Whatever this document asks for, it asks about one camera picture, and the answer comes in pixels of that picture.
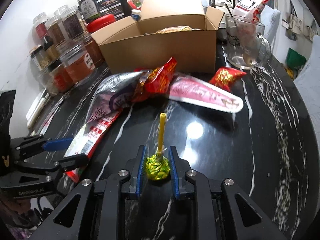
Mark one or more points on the brown cardboard box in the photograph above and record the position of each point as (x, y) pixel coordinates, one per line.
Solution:
(160, 50)

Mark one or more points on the green bag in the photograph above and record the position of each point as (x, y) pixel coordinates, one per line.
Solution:
(296, 57)

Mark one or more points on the hanging tote bag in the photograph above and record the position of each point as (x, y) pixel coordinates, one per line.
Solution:
(293, 25)
(313, 28)

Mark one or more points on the yellow patterned bag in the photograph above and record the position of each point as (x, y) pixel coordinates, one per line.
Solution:
(290, 73)

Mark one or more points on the waffle packet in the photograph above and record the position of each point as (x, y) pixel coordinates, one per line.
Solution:
(175, 29)

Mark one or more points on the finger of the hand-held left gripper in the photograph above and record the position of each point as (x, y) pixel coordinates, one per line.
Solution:
(57, 144)
(73, 162)

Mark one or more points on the group of clear food jars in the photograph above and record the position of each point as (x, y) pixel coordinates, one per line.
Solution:
(75, 65)

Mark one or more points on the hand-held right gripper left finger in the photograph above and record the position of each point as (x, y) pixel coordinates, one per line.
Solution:
(141, 172)

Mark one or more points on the lollipop with yellow stick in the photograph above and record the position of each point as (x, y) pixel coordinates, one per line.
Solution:
(157, 168)

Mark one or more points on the large silver snack bag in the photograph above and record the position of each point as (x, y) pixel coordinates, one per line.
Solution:
(107, 97)

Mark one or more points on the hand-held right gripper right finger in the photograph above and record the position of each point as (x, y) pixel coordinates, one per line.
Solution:
(175, 172)

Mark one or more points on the red gold packet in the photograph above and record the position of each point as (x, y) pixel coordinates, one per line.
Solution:
(160, 80)

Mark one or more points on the black pouch bag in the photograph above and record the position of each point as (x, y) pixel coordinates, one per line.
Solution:
(110, 3)

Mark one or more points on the red canister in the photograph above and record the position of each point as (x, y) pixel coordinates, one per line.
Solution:
(100, 22)

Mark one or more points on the small red candy packet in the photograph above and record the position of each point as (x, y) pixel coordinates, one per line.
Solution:
(225, 77)

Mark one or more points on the pink cone-shaped packet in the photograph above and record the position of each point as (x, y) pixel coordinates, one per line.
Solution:
(205, 95)

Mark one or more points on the red plastic bag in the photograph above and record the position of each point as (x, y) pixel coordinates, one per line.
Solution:
(132, 3)

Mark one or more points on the person's left forearm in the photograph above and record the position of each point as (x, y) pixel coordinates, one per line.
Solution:
(12, 230)

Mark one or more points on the metal spoon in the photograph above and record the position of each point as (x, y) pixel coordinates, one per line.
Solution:
(231, 15)

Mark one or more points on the person's left hand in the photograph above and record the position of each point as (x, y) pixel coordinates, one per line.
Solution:
(15, 207)

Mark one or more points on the glass mug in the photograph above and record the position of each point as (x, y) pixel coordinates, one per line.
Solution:
(240, 45)

